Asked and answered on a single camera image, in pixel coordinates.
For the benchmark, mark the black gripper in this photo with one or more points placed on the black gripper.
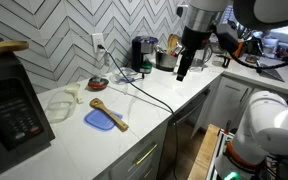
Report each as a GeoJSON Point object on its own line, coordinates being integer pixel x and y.
{"type": "Point", "coordinates": [192, 41]}

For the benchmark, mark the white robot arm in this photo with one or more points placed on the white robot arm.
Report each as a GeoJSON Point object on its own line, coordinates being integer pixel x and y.
{"type": "Point", "coordinates": [263, 129]}

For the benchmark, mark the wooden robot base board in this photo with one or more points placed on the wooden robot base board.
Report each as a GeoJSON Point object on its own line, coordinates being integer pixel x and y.
{"type": "Point", "coordinates": [202, 161]}

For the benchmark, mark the silver utensil holder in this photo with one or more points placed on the silver utensil holder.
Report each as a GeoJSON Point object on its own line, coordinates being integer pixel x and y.
{"type": "Point", "coordinates": [165, 61]}

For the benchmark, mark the wooden spoons in holder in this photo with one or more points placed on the wooden spoons in holder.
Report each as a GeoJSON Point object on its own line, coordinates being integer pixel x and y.
{"type": "Point", "coordinates": [171, 43]}

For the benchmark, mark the black coffeemaker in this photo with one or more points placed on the black coffeemaker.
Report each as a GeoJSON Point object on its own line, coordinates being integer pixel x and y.
{"type": "Point", "coordinates": [141, 46]}

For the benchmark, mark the wooden spatula on counter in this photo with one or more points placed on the wooden spatula on counter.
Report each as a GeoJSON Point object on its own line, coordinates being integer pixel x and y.
{"type": "Point", "coordinates": [98, 104]}

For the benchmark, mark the glass pitcher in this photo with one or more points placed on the glass pitcher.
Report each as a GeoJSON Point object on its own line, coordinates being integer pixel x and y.
{"type": "Point", "coordinates": [200, 59]}

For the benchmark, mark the clear glass bowl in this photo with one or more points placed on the clear glass bowl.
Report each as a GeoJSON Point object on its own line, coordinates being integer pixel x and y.
{"type": "Point", "coordinates": [124, 75]}

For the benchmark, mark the red round lid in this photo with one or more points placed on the red round lid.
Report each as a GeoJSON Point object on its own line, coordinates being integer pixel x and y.
{"type": "Point", "coordinates": [98, 83]}

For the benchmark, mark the blue plastic lid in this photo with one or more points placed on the blue plastic lid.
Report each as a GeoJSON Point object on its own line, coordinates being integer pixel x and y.
{"type": "Point", "coordinates": [99, 120]}

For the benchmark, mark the white plastic scoop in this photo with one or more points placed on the white plastic scoop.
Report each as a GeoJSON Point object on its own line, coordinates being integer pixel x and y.
{"type": "Point", "coordinates": [74, 89]}

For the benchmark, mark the clear plastic container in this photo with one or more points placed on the clear plastic container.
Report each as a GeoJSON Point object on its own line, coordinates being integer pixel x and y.
{"type": "Point", "coordinates": [60, 107]}

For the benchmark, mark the wooden spoon on microwave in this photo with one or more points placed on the wooden spoon on microwave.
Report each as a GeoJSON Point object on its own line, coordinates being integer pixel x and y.
{"type": "Point", "coordinates": [12, 45]}

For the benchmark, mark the black microwave oven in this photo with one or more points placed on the black microwave oven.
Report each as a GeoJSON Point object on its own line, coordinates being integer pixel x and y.
{"type": "Point", "coordinates": [24, 128]}

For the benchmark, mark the white wall outlet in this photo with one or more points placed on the white wall outlet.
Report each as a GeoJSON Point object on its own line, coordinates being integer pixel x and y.
{"type": "Point", "coordinates": [97, 39]}

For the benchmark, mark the gold drawer handle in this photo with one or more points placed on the gold drawer handle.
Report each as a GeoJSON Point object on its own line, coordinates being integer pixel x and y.
{"type": "Point", "coordinates": [145, 153]}

